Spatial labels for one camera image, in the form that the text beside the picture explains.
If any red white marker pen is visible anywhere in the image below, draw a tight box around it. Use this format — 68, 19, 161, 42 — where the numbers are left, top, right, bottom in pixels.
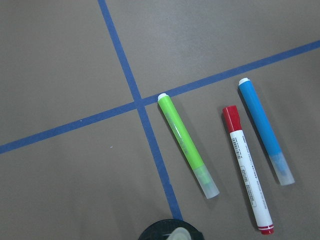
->
222, 105, 274, 235

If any green marker pen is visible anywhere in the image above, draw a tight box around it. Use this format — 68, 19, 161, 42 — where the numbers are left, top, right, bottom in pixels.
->
157, 93, 220, 199

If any blue marker pen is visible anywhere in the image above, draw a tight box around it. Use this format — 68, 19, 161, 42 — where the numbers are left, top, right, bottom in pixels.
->
238, 77, 295, 186

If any yellow marker pen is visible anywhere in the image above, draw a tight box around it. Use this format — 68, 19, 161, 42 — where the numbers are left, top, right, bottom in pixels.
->
166, 227, 192, 240

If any black mesh pen cup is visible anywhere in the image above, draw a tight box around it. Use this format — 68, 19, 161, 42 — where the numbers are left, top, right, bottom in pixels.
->
138, 219, 205, 240

